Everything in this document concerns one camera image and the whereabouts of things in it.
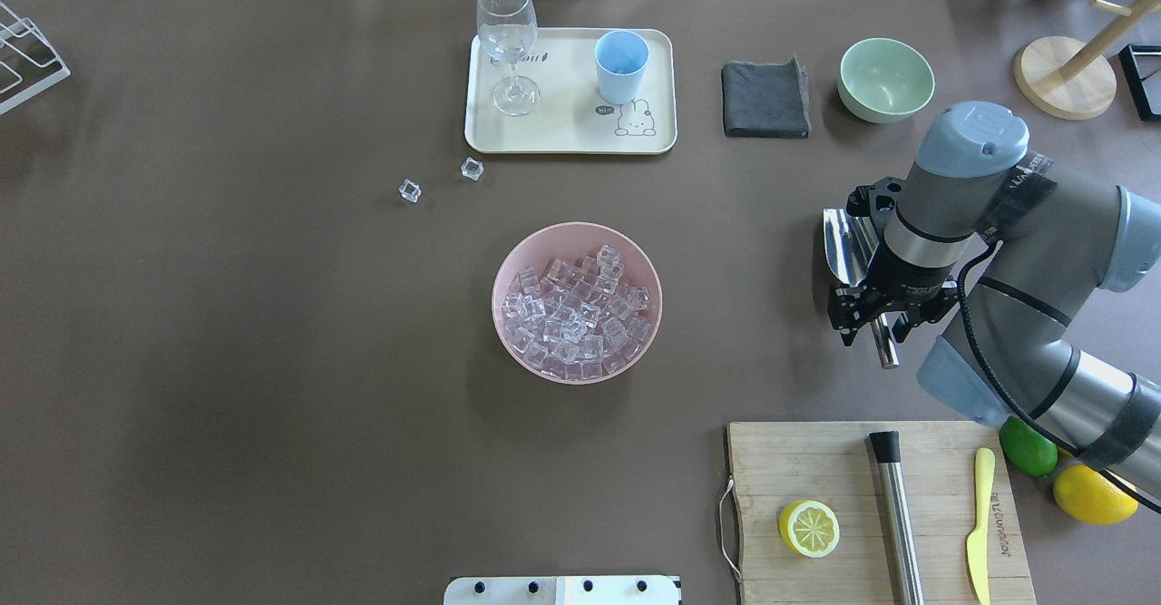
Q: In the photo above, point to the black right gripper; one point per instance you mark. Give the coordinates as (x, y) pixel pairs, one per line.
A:
(910, 280)

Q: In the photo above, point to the steel ice scoop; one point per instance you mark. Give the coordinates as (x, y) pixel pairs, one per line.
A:
(850, 243)

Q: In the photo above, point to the pink bowl of ice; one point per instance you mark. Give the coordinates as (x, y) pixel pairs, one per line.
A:
(577, 303)

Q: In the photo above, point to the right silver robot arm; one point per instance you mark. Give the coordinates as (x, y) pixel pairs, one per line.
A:
(1011, 246)

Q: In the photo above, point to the wooden cup stand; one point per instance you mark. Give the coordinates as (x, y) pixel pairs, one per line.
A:
(1071, 79)

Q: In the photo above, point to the light blue cup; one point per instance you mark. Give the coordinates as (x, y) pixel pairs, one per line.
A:
(620, 57)

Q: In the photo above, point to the clear ice cube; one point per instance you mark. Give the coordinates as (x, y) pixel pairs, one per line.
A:
(472, 169)
(410, 191)

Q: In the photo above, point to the steel muddler black tip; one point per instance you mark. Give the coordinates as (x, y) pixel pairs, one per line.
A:
(887, 454)

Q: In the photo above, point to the green lime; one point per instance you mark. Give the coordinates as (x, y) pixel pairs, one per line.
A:
(1026, 449)

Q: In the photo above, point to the green bowl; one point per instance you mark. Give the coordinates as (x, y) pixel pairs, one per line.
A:
(883, 80)

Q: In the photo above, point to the wooden cutting board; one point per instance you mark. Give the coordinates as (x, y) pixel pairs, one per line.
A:
(773, 464)

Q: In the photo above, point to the dark grey folded cloth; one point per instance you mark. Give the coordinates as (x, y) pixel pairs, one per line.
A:
(766, 100)

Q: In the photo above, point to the half lemon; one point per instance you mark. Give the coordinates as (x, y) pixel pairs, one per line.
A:
(810, 528)

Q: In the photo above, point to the yellow plastic knife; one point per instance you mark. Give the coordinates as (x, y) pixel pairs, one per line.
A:
(977, 543)

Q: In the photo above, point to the black glass rack tray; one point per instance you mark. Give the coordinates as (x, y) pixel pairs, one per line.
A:
(1141, 65)

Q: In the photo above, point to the cream serving tray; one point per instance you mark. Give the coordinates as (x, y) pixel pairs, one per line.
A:
(572, 118)

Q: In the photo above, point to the clear wine glass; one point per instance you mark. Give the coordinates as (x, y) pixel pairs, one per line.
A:
(507, 30)

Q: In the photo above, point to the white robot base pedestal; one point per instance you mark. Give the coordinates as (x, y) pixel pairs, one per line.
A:
(567, 589)

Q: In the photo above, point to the white wire cup rack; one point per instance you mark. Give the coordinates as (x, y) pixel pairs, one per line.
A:
(29, 62)

